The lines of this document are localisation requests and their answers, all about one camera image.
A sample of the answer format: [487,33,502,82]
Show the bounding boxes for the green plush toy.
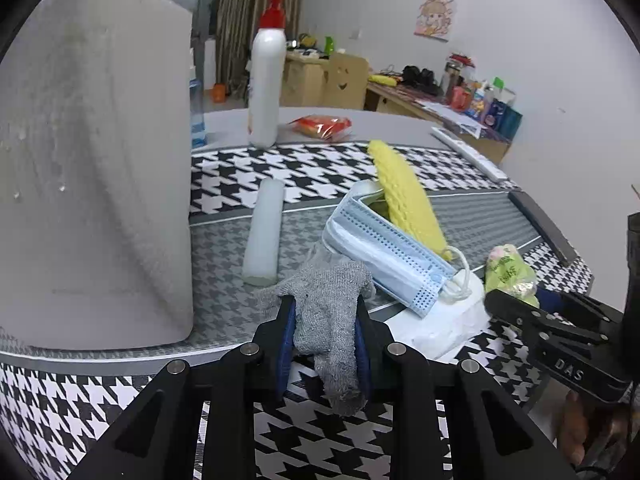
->
[485,244,539,308]

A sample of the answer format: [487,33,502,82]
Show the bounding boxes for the grey knitted glove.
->
[255,243,375,416]

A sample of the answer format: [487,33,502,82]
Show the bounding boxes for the blue surgical mask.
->
[322,181,472,318]

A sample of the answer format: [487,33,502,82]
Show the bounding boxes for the white tissue paper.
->
[385,273,489,362]

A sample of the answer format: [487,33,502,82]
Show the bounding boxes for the white foam stick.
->
[242,178,284,287]

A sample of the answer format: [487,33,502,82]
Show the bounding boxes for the yellow foam net sleeve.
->
[368,140,454,261]

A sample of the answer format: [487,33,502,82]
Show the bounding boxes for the person's right hand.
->
[555,390,634,468]

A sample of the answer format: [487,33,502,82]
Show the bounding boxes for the white remote control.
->
[431,127,509,182]

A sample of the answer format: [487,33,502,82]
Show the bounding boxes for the printed paper sheets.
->
[416,100,485,139]

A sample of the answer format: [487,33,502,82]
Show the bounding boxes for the red snack packet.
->
[288,115,352,143]

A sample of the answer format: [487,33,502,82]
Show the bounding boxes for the houndstooth table mat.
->
[1,142,592,479]

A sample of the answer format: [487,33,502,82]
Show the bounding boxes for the orange bucket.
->
[210,84,227,104]

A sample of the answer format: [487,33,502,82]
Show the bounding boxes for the yellow object on desk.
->
[368,74,402,88]

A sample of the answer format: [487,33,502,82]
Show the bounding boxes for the wooden chair smiley back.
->
[321,52,369,110]

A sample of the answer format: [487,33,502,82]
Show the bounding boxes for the wooden desk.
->
[280,51,511,164]

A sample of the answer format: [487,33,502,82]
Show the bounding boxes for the white lotion pump bottle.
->
[247,0,286,148]

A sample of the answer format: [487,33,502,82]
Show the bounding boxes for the green bottle on desk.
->
[323,36,335,56]

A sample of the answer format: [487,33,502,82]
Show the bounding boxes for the white foam box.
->
[1,0,193,350]

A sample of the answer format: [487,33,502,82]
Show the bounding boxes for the right brown curtain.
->
[216,0,300,93]

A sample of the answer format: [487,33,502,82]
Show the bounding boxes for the cartoon girl wall poster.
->
[414,0,457,41]

